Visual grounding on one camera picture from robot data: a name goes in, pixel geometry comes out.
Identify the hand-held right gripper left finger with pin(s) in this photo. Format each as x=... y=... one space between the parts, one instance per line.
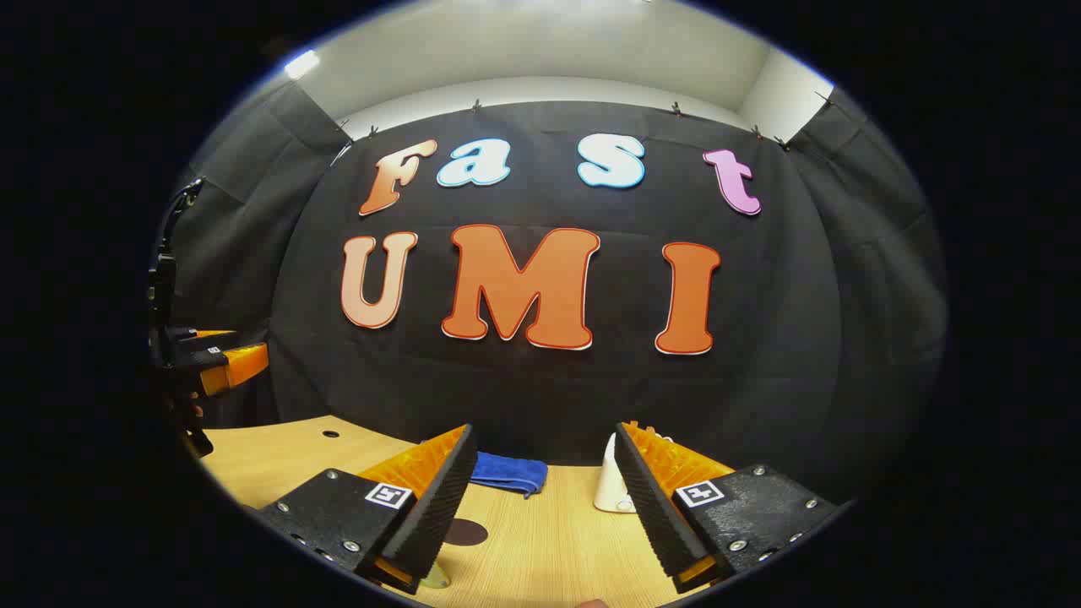
x=439 y=507

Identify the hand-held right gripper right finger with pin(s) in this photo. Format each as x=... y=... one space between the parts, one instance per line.
x=654 y=507

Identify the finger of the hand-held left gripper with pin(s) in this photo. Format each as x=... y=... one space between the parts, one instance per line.
x=241 y=365
x=207 y=339

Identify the dark brown round coaster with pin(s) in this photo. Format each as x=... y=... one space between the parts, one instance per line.
x=469 y=533

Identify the white box holder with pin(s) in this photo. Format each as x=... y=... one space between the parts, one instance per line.
x=610 y=485

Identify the blue towel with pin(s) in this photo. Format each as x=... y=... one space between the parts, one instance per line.
x=511 y=473

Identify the black backdrop cloth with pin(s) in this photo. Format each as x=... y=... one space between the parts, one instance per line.
x=524 y=397

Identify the ceiling light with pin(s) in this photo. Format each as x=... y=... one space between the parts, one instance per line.
x=301 y=64

